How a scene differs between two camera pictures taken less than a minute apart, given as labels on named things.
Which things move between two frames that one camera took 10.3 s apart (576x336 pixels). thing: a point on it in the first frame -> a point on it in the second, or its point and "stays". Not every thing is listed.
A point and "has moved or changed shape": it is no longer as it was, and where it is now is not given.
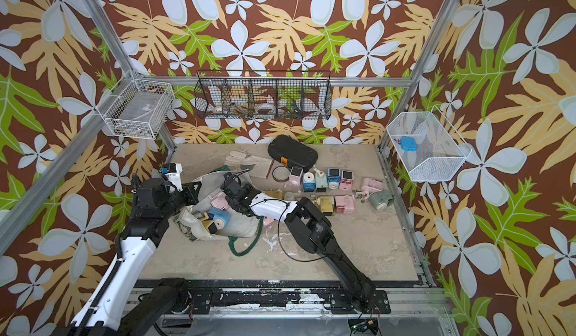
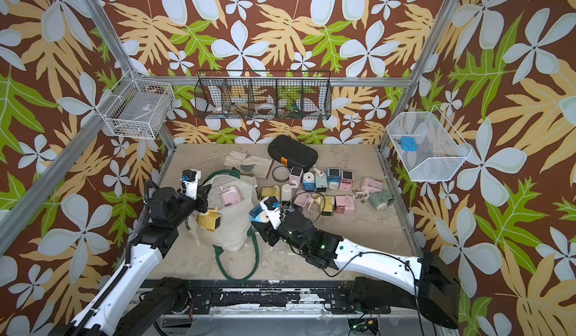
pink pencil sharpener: (371, 184) stays
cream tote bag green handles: (241, 231) has moved or changed shape
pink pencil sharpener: (345, 205) stays
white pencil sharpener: (290, 196) has moved or changed shape
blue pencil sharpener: (308, 184) stays
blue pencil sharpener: (334, 176) stays
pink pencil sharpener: (346, 181) stays
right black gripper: (247, 187) -> (266, 232)
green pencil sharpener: (321, 181) stays
